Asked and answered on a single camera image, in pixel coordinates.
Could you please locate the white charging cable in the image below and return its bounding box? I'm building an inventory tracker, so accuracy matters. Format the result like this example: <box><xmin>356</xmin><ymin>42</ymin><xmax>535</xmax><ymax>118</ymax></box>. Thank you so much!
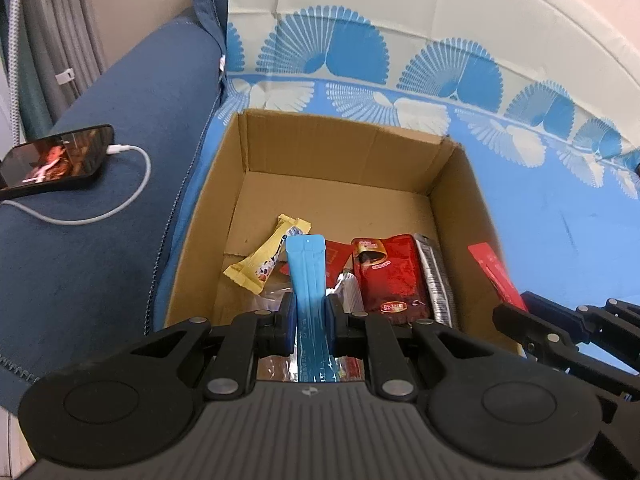
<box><xmin>2</xmin><ymin>144</ymin><xmax>152</xmax><ymax>225</ymax></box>

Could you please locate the grey curtain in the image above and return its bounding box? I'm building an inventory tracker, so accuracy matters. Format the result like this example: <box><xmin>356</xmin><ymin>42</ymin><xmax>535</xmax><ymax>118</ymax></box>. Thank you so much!
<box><xmin>0</xmin><ymin>0</ymin><xmax>108</xmax><ymax>146</ymax></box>

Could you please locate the small red square packet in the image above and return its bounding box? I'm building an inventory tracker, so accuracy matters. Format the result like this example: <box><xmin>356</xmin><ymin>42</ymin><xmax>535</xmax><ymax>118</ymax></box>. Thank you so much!
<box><xmin>280</xmin><ymin>240</ymin><xmax>353</xmax><ymax>291</ymax></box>

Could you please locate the red stick packet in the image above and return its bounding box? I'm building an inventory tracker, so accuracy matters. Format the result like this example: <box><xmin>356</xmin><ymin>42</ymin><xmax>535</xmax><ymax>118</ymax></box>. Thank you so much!
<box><xmin>467</xmin><ymin>242</ymin><xmax>528</xmax><ymax>313</ymax></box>

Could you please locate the yellow snack bar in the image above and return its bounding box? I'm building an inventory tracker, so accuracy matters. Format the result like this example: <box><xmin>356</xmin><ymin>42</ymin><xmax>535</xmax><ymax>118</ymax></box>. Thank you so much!
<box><xmin>223</xmin><ymin>214</ymin><xmax>312</xmax><ymax>295</ymax></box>

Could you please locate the blue patterned bedsheet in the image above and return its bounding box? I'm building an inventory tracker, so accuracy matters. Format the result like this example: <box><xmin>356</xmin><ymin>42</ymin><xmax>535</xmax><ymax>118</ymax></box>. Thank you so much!
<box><xmin>155</xmin><ymin>0</ymin><xmax>640</xmax><ymax>376</ymax></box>

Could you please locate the red coffee pouch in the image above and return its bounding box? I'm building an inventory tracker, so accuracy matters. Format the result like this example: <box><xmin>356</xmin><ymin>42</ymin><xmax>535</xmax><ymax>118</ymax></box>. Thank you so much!
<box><xmin>350</xmin><ymin>234</ymin><xmax>433</xmax><ymax>326</ymax></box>

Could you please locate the silver stick packet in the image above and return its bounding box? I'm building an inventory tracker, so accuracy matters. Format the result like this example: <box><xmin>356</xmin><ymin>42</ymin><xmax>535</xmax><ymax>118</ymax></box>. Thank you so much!
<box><xmin>412</xmin><ymin>233</ymin><xmax>458</xmax><ymax>328</ymax></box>

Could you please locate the blue stick packet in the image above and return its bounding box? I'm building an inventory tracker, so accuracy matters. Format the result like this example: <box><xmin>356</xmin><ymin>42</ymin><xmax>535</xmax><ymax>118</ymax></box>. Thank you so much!
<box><xmin>285</xmin><ymin>234</ymin><xmax>338</xmax><ymax>385</ymax></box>

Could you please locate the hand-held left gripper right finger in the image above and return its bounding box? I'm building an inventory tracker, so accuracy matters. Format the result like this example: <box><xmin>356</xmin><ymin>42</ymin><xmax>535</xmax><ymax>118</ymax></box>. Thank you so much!
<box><xmin>325</xmin><ymin>294</ymin><xmax>516</xmax><ymax>402</ymax></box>

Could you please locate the black smartphone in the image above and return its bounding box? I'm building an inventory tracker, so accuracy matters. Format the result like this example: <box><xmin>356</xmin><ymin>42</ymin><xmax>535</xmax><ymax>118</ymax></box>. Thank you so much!
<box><xmin>0</xmin><ymin>124</ymin><xmax>116</xmax><ymax>202</ymax></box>

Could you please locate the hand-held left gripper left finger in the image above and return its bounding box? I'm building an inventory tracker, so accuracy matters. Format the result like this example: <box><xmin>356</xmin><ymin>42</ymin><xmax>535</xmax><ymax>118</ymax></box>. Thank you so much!
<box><xmin>87</xmin><ymin>292</ymin><xmax>301</xmax><ymax>402</ymax></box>

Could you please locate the blue upholstered bed frame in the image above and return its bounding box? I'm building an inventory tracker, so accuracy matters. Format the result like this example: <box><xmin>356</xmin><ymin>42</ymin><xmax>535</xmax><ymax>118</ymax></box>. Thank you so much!
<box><xmin>0</xmin><ymin>0</ymin><xmax>233</xmax><ymax>411</ymax></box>

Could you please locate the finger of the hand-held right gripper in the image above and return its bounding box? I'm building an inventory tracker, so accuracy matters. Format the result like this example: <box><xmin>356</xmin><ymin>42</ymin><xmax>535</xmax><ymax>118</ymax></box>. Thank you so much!
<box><xmin>520</xmin><ymin>291</ymin><xmax>608</xmax><ymax>346</ymax></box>
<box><xmin>492</xmin><ymin>304</ymin><xmax>576</xmax><ymax>366</ymax></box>

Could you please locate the cardboard box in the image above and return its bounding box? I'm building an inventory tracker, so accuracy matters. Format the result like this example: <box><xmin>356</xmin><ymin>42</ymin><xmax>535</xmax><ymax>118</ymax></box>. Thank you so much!
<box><xmin>150</xmin><ymin>108</ymin><xmax>526</xmax><ymax>361</ymax></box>

